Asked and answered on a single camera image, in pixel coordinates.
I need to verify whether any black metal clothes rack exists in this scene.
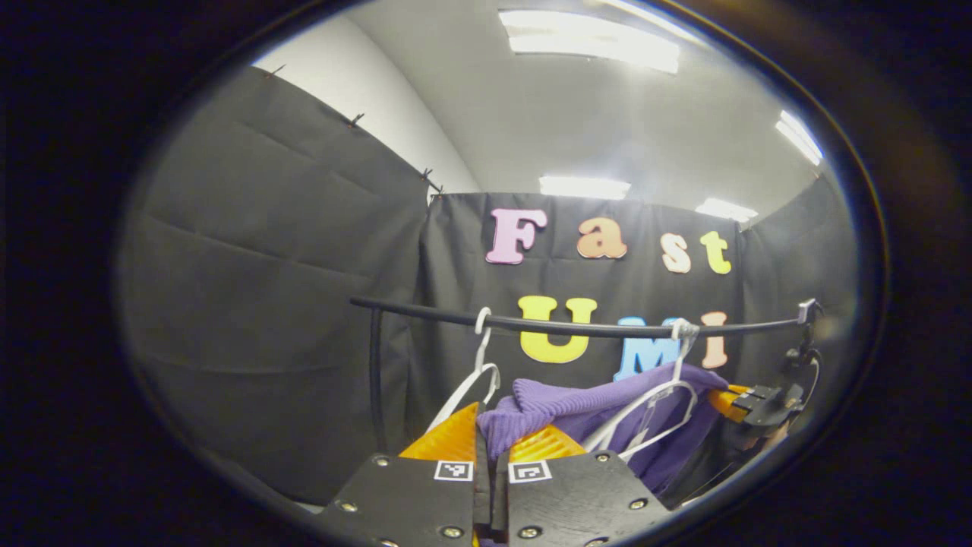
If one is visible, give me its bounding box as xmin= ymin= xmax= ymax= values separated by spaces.
xmin=349 ymin=296 xmax=825 ymax=457

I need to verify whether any black backdrop cloth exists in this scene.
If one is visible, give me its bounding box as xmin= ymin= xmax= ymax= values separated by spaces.
xmin=118 ymin=65 xmax=859 ymax=506

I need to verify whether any white clothes hanger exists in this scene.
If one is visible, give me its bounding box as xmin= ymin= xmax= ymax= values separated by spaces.
xmin=424 ymin=306 xmax=502 ymax=435
xmin=581 ymin=318 xmax=701 ymax=462

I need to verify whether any purple knit garment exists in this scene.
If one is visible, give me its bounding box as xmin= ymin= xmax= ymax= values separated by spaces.
xmin=477 ymin=363 xmax=730 ymax=495

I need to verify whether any ceiling light panel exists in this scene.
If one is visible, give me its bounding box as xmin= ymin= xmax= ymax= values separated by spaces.
xmin=499 ymin=9 xmax=680 ymax=74
xmin=695 ymin=198 xmax=759 ymax=223
xmin=539 ymin=176 xmax=631 ymax=201
xmin=775 ymin=110 xmax=823 ymax=166

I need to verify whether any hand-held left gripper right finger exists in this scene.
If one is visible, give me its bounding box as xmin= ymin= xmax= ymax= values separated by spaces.
xmin=490 ymin=423 xmax=673 ymax=547

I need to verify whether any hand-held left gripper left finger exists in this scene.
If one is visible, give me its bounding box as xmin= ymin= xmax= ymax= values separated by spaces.
xmin=315 ymin=401 xmax=491 ymax=547

